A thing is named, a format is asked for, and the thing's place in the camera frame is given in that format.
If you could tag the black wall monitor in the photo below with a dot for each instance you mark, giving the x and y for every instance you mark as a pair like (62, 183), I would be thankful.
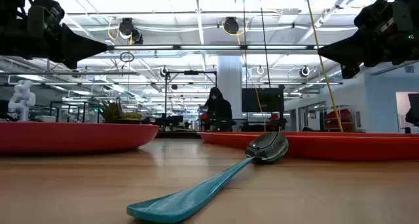
(262, 99)

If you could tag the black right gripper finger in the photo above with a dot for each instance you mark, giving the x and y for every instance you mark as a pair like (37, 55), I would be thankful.
(350, 52)

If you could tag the red storage bin shelf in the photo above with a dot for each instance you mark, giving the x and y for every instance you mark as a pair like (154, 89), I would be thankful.
(338, 117)

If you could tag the white square pillar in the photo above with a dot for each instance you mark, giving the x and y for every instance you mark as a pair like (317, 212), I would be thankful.
(229, 80)

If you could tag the red round plate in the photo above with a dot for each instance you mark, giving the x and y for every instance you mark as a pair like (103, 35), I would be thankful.
(65, 137)

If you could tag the orange-red plastic tray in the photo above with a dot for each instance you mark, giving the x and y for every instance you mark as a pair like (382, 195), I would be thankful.
(343, 148)

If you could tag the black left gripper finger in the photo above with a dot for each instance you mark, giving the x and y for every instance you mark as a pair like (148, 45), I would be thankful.
(82, 47)

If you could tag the person in black hood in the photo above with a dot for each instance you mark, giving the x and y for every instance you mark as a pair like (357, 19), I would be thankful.
(220, 111)

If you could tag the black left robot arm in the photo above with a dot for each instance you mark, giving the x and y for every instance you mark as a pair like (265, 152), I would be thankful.
(10, 37)

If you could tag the black metal frame rig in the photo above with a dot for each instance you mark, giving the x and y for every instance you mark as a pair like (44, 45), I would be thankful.
(166, 93)

